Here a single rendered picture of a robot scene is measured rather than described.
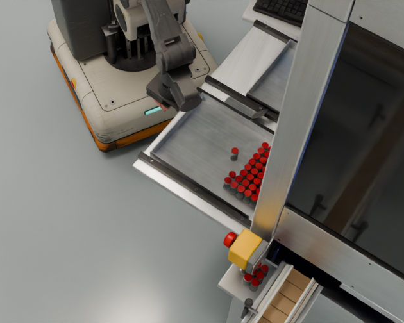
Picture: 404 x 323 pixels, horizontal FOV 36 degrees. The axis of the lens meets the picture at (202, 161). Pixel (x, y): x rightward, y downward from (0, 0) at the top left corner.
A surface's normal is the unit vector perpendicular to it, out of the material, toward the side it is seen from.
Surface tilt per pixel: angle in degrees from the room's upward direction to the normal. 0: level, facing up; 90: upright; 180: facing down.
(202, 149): 0
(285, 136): 90
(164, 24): 32
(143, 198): 0
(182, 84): 11
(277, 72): 0
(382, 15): 90
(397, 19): 90
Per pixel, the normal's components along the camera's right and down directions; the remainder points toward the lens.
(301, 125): -0.57, 0.71
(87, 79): 0.04, -0.49
